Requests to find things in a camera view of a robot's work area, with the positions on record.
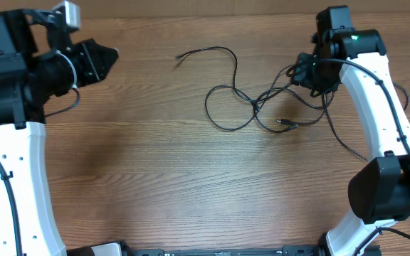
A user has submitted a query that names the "thick black USB cable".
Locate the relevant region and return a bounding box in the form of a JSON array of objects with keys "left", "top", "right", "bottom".
[{"left": 174, "top": 46, "right": 300, "bottom": 134}]

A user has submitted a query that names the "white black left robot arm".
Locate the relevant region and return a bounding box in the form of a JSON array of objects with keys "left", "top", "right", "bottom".
[{"left": 0, "top": 1, "right": 118, "bottom": 255}]

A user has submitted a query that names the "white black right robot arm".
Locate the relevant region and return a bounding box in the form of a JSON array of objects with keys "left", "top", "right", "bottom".
[{"left": 290, "top": 6, "right": 410, "bottom": 255}]

